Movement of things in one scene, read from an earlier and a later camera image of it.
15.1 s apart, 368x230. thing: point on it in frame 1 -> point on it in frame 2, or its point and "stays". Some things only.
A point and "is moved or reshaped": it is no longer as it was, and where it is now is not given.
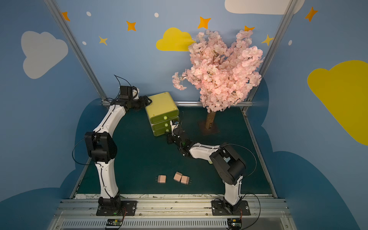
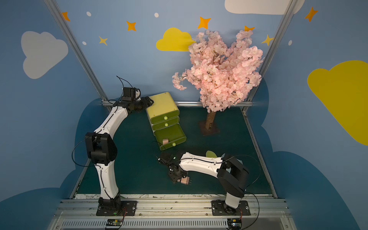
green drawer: x=163 y=125 stays
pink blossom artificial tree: x=225 y=73 stays
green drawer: x=159 y=132 is moved or reshaped
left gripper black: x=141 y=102 stays
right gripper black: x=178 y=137 -> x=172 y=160
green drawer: x=154 y=120 stays
